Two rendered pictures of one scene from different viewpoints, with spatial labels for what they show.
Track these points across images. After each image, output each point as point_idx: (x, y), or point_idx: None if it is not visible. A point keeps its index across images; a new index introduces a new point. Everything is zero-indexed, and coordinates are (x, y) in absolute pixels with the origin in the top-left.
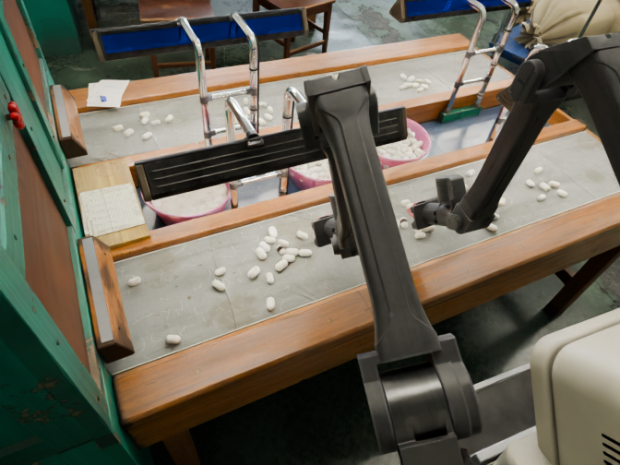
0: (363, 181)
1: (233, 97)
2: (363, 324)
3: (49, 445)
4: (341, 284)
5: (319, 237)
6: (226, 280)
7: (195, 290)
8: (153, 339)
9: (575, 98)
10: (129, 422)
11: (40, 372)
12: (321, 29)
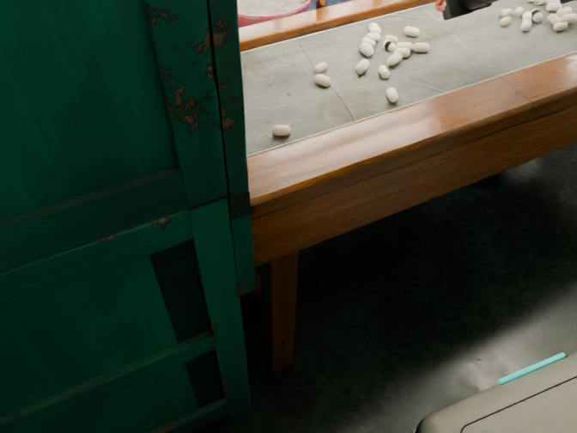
0: None
1: None
2: (516, 106)
3: (185, 184)
4: (474, 76)
5: (452, 3)
6: (330, 77)
7: (294, 87)
8: (256, 133)
9: None
10: (252, 204)
11: (215, 2)
12: None
